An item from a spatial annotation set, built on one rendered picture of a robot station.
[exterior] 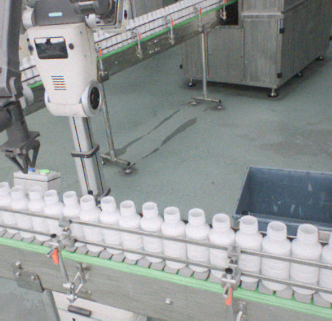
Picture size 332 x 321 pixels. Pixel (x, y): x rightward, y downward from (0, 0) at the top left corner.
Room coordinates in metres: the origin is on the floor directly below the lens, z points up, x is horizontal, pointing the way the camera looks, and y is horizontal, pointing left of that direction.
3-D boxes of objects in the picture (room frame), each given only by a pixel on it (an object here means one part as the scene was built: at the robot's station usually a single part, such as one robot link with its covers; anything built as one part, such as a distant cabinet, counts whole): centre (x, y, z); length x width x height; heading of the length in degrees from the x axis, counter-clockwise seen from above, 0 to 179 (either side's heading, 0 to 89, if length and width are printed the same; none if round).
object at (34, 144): (1.00, 0.25, 1.28); 0.07 x 0.07 x 0.09; 61
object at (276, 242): (0.67, -0.31, 1.08); 0.06 x 0.06 x 0.17
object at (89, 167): (1.67, 0.15, 0.74); 0.11 x 0.11 x 0.40; 61
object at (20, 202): (1.02, 0.31, 1.08); 0.06 x 0.06 x 0.17
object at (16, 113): (0.99, 0.26, 1.41); 0.07 x 0.06 x 0.07; 152
